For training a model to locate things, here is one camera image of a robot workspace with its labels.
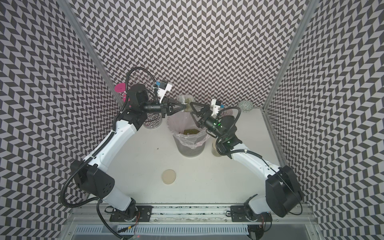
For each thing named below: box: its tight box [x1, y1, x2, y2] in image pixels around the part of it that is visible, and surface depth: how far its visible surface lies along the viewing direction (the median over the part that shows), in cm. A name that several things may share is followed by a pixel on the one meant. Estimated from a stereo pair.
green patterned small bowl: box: [239, 100, 254, 113], surface depth 118 cm
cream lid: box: [162, 169, 177, 185], surface depth 88 cm
